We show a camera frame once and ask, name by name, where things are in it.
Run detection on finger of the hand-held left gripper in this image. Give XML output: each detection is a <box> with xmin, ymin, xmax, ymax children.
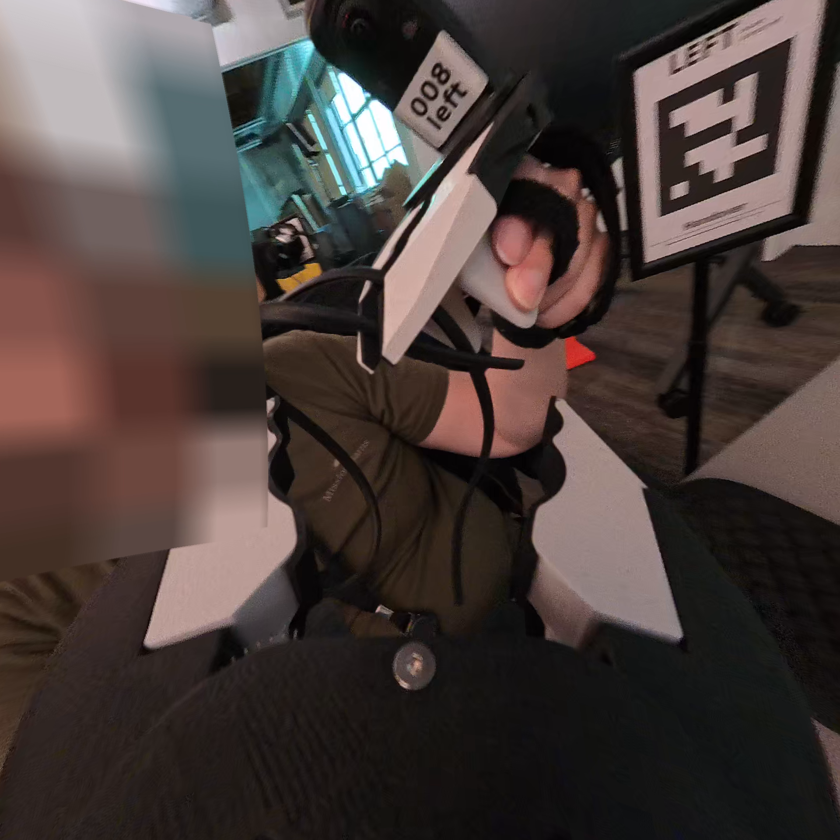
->
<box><xmin>356</xmin><ymin>123</ymin><xmax>500</xmax><ymax>376</ymax></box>

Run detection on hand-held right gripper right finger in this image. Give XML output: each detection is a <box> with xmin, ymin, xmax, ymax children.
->
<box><xmin>515</xmin><ymin>394</ymin><xmax>685</xmax><ymax>649</ymax></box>

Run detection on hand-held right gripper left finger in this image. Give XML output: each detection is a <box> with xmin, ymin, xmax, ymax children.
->
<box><xmin>143</xmin><ymin>387</ymin><xmax>324</xmax><ymax>649</ymax></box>

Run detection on black cable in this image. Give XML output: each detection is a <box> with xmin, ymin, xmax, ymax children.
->
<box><xmin>259</xmin><ymin>262</ymin><xmax>526</xmax><ymax>608</ymax></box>

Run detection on person's left forearm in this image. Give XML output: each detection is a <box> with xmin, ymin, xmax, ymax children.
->
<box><xmin>420</xmin><ymin>328</ymin><xmax>572</xmax><ymax>460</ymax></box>

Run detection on person's left hand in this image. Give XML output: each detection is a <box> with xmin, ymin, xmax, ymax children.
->
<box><xmin>491</xmin><ymin>157</ymin><xmax>611</xmax><ymax>329</ymax></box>

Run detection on black mesh cushion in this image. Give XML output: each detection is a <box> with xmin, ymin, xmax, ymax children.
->
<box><xmin>646</xmin><ymin>478</ymin><xmax>840</xmax><ymax>729</ymax></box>

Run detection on person's khaki pants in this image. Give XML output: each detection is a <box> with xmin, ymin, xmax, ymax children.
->
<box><xmin>0</xmin><ymin>561</ymin><xmax>132</xmax><ymax>756</ymax></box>

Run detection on printed marker sign on stand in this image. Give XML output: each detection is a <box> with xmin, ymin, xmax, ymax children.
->
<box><xmin>613</xmin><ymin>0</ymin><xmax>829</xmax><ymax>476</ymax></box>

